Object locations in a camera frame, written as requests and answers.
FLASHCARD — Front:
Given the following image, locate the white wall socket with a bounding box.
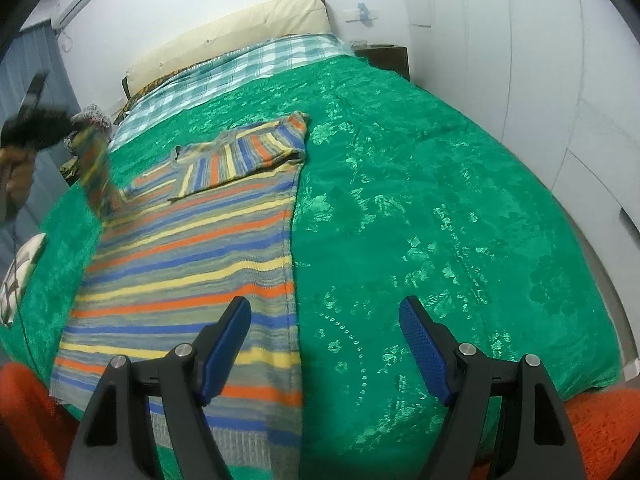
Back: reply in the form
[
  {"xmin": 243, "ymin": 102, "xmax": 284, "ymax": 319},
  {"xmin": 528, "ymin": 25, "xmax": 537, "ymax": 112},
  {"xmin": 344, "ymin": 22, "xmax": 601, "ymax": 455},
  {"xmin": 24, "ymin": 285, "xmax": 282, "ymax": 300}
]
[{"xmin": 345, "ymin": 4, "xmax": 376, "ymax": 26}]

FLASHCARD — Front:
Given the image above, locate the cream headboard cushion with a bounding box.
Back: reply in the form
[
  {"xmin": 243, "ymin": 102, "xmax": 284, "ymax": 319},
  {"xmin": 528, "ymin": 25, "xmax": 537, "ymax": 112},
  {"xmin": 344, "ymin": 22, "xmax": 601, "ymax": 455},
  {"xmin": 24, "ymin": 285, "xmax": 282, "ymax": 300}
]
[{"xmin": 125, "ymin": 0, "xmax": 333, "ymax": 93}]

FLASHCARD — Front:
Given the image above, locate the dark wooden nightstand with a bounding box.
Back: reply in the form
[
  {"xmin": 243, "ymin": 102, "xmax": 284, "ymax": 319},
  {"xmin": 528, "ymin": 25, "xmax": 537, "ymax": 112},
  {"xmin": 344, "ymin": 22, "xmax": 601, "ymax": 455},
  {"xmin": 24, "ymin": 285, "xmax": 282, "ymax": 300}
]
[{"xmin": 354, "ymin": 44, "xmax": 411, "ymax": 82}]

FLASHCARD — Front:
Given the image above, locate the striped knitted sweater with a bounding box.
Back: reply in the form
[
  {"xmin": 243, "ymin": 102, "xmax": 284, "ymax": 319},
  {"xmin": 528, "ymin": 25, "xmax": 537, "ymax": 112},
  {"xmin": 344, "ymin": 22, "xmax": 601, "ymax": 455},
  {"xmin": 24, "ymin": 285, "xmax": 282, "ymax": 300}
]
[{"xmin": 49, "ymin": 112, "xmax": 311, "ymax": 468}]

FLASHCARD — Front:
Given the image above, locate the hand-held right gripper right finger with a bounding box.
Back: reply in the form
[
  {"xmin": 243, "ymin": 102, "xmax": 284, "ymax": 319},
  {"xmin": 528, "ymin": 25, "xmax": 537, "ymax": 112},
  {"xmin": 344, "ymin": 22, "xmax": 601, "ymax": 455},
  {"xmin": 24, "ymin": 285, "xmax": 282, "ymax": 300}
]
[{"xmin": 398, "ymin": 295, "xmax": 588, "ymax": 480}]

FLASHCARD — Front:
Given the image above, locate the geometric patterned cushion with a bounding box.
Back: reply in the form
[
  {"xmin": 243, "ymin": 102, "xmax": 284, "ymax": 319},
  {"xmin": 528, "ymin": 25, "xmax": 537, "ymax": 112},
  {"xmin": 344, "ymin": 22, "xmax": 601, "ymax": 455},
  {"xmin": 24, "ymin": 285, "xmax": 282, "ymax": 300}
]
[{"xmin": 0, "ymin": 232, "xmax": 47, "ymax": 323}]

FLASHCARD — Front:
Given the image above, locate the person's left hand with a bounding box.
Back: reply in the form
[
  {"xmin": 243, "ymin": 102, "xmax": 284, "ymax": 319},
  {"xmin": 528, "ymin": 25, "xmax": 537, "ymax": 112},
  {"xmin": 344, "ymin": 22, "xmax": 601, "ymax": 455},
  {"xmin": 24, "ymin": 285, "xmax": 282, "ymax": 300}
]
[{"xmin": 0, "ymin": 149, "xmax": 36, "ymax": 221}]

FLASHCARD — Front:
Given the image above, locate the blue-grey curtain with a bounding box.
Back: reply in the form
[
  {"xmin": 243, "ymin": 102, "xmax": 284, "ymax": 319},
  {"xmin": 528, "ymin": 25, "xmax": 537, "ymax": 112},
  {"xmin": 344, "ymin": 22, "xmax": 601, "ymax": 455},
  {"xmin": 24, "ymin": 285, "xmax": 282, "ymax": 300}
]
[{"xmin": 0, "ymin": 22, "xmax": 83, "ymax": 261}]

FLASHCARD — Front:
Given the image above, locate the orange knitted cloth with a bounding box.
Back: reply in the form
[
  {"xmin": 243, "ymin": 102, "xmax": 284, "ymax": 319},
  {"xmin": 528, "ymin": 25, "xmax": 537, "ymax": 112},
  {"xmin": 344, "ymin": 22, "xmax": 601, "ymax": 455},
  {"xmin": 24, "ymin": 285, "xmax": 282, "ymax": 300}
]
[{"xmin": 0, "ymin": 362, "xmax": 640, "ymax": 480}]

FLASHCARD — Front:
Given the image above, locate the yellow patterned pillow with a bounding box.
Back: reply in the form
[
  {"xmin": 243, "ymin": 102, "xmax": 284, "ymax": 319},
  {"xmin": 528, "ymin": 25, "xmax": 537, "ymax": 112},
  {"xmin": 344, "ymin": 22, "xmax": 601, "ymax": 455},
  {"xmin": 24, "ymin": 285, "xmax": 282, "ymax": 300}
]
[{"xmin": 127, "ymin": 62, "xmax": 201, "ymax": 106}]

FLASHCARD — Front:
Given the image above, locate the white wardrobe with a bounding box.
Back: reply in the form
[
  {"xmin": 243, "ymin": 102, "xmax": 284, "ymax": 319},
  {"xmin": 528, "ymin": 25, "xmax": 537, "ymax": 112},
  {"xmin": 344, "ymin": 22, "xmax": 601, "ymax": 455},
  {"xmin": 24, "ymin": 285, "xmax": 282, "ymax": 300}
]
[{"xmin": 397, "ymin": 0, "xmax": 640, "ymax": 361}]

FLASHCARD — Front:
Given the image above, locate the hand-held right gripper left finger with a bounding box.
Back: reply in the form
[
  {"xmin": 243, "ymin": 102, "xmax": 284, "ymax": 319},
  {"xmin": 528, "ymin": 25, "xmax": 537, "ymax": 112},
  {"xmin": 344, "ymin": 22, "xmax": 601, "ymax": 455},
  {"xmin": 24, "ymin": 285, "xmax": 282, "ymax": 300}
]
[{"xmin": 65, "ymin": 296, "xmax": 252, "ymax": 480}]

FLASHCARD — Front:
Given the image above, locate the green floral bedspread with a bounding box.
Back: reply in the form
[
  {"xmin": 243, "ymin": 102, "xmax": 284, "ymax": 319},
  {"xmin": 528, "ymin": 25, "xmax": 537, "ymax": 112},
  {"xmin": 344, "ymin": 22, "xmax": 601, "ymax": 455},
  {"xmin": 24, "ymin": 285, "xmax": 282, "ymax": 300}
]
[{"xmin": 0, "ymin": 55, "xmax": 623, "ymax": 480}]

